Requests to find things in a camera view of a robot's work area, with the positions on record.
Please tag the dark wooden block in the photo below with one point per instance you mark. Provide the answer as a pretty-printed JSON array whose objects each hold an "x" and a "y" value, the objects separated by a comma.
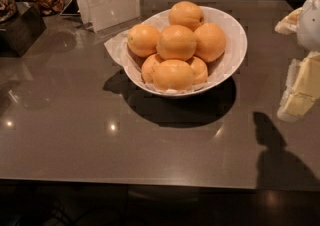
[{"x": 20, "y": 32}]

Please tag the left edge glass jar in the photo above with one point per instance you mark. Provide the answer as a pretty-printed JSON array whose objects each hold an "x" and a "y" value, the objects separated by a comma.
[{"x": 8, "y": 9}]

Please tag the white bowl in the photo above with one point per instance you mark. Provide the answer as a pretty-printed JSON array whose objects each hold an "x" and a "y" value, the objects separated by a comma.
[{"x": 233, "y": 46}]

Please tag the orange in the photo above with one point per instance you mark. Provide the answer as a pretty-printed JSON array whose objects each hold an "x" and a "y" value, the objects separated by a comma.
[
  {"x": 200, "y": 70},
  {"x": 176, "y": 42},
  {"x": 211, "y": 42},
  {"x": 149, "y": 66},
  {"x": 186, "y": 14},
  {"x": 142, "y": 40},
  {"x": 173, "y": 74}
]

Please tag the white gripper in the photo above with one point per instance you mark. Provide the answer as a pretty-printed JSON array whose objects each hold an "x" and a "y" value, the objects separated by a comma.
[{"x": 310, "y": 25}]

